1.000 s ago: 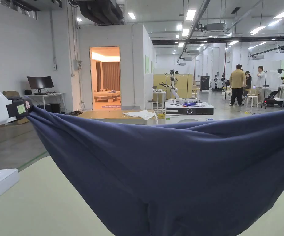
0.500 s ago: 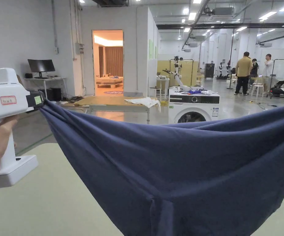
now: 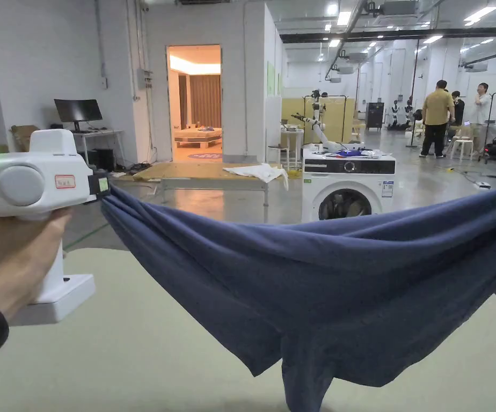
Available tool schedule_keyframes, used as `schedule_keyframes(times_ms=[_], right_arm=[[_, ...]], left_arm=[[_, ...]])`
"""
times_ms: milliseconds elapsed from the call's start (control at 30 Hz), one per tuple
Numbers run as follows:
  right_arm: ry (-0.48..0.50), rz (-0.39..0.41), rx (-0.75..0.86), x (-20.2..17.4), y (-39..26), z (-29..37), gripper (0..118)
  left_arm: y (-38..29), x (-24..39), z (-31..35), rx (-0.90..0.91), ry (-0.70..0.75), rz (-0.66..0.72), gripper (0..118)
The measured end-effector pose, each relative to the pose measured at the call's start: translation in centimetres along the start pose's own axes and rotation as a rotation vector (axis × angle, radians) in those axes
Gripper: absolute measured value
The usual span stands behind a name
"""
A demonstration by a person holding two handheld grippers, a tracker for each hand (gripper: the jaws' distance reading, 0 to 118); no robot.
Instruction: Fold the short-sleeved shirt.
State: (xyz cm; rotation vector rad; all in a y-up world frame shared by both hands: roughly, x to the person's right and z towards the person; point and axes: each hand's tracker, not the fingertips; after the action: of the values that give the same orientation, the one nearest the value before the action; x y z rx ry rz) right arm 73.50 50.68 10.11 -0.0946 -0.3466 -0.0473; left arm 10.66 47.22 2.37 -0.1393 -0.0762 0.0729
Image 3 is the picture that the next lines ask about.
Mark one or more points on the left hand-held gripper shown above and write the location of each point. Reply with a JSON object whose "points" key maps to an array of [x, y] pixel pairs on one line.
{"points": [[24, 184]]}

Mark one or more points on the dark blue shirt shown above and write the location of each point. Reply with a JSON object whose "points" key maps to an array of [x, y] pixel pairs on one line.
{"points": [[316, 279]]}

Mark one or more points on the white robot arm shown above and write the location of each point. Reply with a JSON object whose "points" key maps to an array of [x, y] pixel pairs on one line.
{"points": [[316, 124]]}

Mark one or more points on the person's left hand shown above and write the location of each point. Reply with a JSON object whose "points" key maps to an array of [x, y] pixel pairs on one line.
{"points": [[20, 253]]}

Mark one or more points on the white desk with monitor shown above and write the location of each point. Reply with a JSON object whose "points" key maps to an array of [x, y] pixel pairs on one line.
{"points": [[78, 111]]}

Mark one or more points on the brown carton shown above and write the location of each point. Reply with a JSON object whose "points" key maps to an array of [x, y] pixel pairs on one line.
{"points": [[22, 137]]}

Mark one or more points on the wooden bed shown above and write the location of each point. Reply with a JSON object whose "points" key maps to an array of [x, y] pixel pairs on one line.
{"points": [[198, 135]]}

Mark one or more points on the white cloth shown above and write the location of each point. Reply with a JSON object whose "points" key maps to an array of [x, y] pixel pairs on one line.
{"points": [[261, 171]]}

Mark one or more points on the bed with beige sheet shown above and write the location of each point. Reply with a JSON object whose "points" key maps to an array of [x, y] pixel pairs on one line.
{"points": [[123, 343]]}

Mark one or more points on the white washing machine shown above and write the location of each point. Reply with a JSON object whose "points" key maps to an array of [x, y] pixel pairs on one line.
{"points": [[346, 171]]}

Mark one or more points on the black cabinet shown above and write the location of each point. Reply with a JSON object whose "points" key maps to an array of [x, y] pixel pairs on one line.
{"points": [[375, 116]]}

